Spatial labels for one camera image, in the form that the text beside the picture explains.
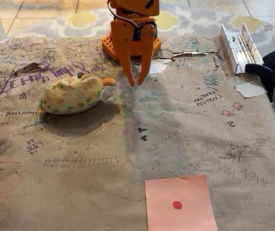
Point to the scribbled brown paper cover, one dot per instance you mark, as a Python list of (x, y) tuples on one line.
[(103, 168)]

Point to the grey yellow patterned rug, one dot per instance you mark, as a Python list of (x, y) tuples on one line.
[(200, 21)]

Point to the black clamp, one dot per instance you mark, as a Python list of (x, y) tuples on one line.
[(262, 72)]

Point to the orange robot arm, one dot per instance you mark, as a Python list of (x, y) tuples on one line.
[(132, 7)]

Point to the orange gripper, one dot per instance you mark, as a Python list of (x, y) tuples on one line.
[(123, 36)]

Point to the grey tape piece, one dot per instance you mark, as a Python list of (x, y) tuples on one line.
[(250, 89)]

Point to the small red round object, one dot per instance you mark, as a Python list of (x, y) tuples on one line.
[(177, 205)]

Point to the aluminium miter box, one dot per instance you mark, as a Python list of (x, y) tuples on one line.
[(238, 48)]

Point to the spotted cream plush toy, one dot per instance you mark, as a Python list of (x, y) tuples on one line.
[(72, 96)]

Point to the pink sticky note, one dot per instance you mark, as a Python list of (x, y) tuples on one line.
[(175, 190)]

